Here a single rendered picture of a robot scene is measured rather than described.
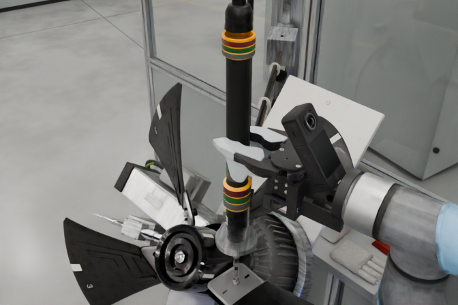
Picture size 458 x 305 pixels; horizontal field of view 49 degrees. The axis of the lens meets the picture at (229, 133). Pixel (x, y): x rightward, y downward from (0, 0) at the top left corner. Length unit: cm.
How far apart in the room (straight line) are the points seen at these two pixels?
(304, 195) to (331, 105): 49
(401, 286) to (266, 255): 41
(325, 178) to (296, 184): 4
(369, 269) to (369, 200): 81
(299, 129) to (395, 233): 17
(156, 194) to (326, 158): 64
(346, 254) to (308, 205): 76
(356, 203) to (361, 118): 51
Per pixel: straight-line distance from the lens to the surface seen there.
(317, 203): 70
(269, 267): 103
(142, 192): 126
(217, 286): 93
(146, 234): 118
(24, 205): 313
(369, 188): 64
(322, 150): 65
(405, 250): 64
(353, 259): 144
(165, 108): 109
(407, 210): 63
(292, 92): 122
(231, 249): 83
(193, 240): 93
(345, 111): 114
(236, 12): 63
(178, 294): 100
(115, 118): 379
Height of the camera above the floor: 190
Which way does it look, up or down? 33 degrees down
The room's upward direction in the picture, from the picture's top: straight up
